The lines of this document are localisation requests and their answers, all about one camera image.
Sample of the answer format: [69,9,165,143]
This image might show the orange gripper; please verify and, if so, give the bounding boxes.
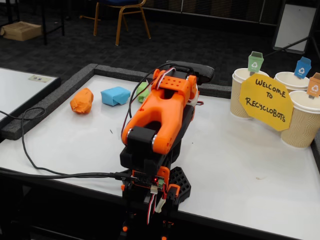
[190,83,205,107]

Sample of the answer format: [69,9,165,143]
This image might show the green paper wad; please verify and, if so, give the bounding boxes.
[135,80,151,103]

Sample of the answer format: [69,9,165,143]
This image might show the blue paper wad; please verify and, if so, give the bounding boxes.
[100,86,132,107]

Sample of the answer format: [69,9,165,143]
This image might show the black robot base with clamp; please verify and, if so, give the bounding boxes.
[119,166,192,240]

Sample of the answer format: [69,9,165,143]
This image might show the short black foam border strip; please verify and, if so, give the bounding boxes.
[199,83,232,100]
[309,134,320,176]

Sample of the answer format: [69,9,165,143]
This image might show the black wrist webcam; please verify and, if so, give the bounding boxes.
[166,60,215,83]

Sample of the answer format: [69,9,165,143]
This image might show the paper cup with green tag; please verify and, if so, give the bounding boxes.
[229,67,270,120]

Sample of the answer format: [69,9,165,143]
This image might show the yellow welcome sign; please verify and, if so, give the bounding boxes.
[239,73,294,132]

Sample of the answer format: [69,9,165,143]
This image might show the green recycling bin tag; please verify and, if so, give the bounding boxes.
[247,51,265,76]

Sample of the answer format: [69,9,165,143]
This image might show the orange controller board housing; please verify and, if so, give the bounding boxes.
[131,166,171,188]

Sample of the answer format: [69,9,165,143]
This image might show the paper cup with blue tag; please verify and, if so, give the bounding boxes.
[274,71,311,93]

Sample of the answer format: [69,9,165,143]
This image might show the black tripod leg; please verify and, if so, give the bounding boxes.
[264,36,320,58]

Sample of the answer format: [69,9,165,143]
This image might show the paper cup with orange tag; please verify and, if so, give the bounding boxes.
[280,90,320,149]

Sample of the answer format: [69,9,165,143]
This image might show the blue recycling bin tag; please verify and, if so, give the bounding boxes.
[293,56,312,81]

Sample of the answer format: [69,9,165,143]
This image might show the orange paper ball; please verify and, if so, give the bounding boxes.
[69,87,94,115]

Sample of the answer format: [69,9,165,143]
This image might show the orange recycling bin tag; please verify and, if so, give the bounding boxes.
[307,72,320,100]

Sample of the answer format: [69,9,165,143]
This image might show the small paper label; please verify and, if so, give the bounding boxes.
[28,74,52,83]

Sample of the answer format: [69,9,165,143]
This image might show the black metal table legs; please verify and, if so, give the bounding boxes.
[4,0,65,46]

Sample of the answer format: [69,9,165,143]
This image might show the brown cardboard box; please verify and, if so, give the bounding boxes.
[0,21,43,42]

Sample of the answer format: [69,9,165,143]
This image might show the red white black servo wire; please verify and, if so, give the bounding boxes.
[121,67,177,137]

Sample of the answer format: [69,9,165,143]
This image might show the wire bundle with white connector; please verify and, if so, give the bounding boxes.
[146,186,167,225]

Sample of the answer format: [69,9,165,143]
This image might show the white panel with dark frame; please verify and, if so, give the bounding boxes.
[271,0,320,55]

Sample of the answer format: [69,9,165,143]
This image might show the gold frame blue seat chair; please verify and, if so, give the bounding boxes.
[79,0,152,47]

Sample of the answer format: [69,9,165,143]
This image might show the thick black USB cable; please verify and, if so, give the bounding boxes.
[0,166,132,181]

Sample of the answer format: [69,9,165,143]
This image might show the thin black camera cable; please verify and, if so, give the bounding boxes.
[0,62,173,177]

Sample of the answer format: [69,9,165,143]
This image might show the white board with black frame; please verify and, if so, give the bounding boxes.
[0,67,62,128]

